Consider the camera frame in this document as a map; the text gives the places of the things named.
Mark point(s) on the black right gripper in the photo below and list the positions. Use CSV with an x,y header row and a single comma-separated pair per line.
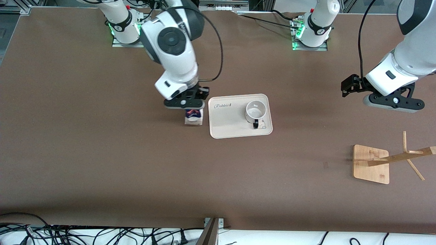
x,y
200,92

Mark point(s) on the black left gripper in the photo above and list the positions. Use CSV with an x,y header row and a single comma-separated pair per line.
x,y
358,84

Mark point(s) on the blue white milk carton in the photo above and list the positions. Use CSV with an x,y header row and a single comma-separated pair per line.
x,y
193,119

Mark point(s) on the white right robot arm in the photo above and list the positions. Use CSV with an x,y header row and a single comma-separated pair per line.
x,y
173,51

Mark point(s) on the wooden cup rack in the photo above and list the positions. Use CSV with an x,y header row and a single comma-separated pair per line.
x,y
371,166

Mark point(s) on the cream rabbit print tray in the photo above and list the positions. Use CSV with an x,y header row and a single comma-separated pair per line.
x,y
231,124

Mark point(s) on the brown table cover sheet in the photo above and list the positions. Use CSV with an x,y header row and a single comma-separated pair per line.
x,y
170,170

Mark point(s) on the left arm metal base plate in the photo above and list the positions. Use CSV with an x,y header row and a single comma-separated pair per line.
x,y
323,48

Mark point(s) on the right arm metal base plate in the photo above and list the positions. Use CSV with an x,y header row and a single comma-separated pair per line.
x,y
117,45

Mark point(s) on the grey metal rail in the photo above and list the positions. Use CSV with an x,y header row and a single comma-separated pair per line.
x,y
223,5

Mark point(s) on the small metal table bracket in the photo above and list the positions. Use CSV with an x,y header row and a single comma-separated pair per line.
x,y
221,223

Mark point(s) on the dark metal post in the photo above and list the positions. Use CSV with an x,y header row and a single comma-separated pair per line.
x,y
207,236

